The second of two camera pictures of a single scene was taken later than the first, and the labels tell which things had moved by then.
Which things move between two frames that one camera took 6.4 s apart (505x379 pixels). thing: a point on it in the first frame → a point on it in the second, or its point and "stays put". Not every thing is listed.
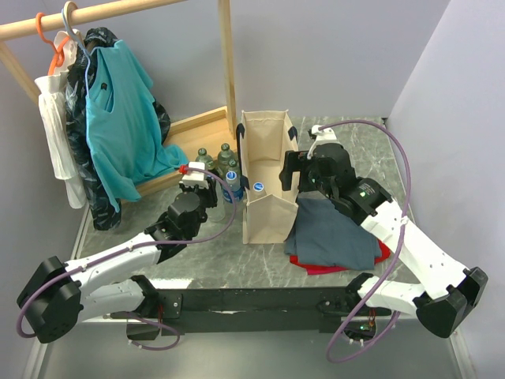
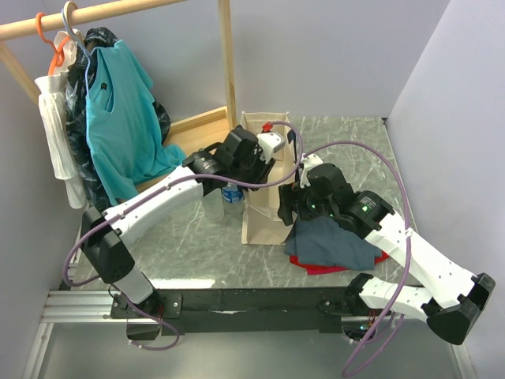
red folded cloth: [314, 268] stays put
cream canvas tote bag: [270, 214] stays put
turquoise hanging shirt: [125, 131] stays put
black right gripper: [293, 162] → [286, 192]
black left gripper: [210, 191] → [264, 166]
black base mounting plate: [322, 309] stays put
